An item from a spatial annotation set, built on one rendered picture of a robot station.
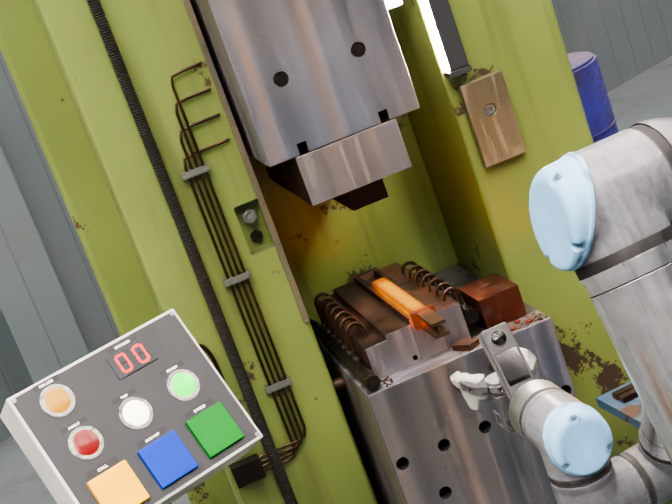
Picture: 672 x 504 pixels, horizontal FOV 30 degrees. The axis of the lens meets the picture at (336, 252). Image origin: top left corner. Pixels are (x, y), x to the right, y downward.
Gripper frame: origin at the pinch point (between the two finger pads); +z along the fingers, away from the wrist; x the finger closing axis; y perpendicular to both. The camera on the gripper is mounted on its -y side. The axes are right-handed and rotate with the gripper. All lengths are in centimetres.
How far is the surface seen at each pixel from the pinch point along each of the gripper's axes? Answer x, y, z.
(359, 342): -12.1, 2.0, 38.4
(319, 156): -8.1, -35.1, 33.6
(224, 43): -17, -60, 34
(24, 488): -120, 100, 321
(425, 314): -0.3, -1.2, 29.0
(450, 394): -1.1, 14.7, 27.6
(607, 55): 307, 77, 610
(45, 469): -72, -8, 13
